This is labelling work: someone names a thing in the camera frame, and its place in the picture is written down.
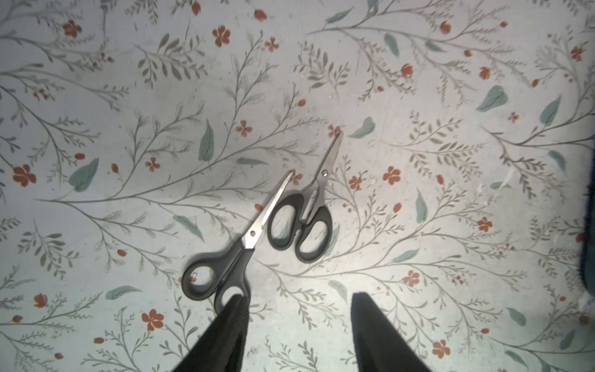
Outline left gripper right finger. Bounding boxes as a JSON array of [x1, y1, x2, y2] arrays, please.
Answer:
[[351, 292, 430, 372]]

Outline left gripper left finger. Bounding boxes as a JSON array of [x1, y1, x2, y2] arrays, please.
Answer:
[[174, 294, 249, 372]]

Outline small black scissors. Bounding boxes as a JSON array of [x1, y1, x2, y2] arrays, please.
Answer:
[[267, 133, 343, 264], [181, 172, 292, 315]]

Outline teal plastic storage box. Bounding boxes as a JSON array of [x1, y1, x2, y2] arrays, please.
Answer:
[[579, 157, 594, 296]]

